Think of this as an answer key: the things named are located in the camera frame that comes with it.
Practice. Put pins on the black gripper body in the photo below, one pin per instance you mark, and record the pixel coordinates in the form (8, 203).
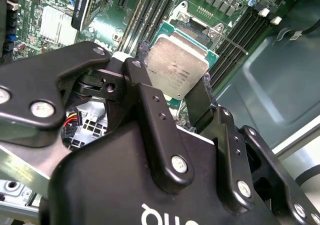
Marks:
(112, 180)

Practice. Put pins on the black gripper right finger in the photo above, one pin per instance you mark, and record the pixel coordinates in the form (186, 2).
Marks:
(232, 160)

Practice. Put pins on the silver CPU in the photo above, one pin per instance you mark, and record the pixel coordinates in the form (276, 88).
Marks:
(175, 67)

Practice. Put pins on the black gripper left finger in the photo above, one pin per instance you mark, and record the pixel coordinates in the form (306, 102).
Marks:
(37, 85)

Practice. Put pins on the metal locking lever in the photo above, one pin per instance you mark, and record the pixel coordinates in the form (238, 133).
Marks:
(236, 44)

